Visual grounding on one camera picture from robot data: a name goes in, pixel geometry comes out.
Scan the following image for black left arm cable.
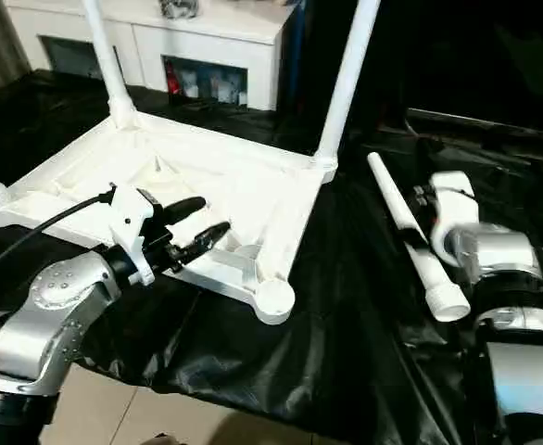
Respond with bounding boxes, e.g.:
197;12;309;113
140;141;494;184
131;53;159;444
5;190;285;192
0;189;118;286

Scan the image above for small grey cabinet ornament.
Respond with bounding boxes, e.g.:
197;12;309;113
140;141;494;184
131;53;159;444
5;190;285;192
159;0;202;22

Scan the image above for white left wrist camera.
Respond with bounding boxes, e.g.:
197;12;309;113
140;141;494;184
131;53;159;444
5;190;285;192
108;184;167;287

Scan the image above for black plastic mat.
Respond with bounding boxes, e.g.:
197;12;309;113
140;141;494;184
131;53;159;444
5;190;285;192
0;72;543;445

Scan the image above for white glass-door cabinet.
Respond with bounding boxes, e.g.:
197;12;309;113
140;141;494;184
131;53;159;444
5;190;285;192
1;0;302;113

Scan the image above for black flat screen television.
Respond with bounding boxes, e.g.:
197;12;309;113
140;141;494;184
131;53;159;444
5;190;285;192
373;0;543;142

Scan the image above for white plastic table top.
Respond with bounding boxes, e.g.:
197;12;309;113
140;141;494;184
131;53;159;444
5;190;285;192
0;111;340;326

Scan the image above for red bottle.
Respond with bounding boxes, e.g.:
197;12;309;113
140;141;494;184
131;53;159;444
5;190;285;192
166;63;181;96

